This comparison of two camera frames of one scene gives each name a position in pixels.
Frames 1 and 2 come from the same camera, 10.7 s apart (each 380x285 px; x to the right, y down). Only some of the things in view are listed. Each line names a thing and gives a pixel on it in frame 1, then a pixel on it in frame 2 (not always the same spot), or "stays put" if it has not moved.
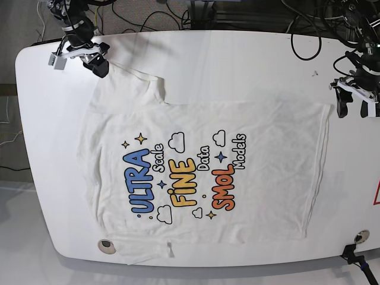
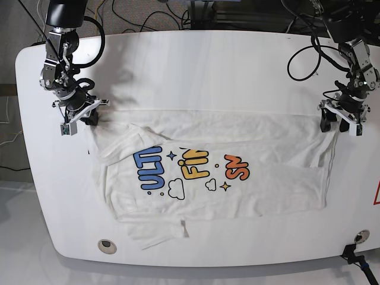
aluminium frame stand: [203, 15] stays put
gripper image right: [345, 86] to [352, 108]
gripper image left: [95, 52] to [73, 100]
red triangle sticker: [375, 202] stays put
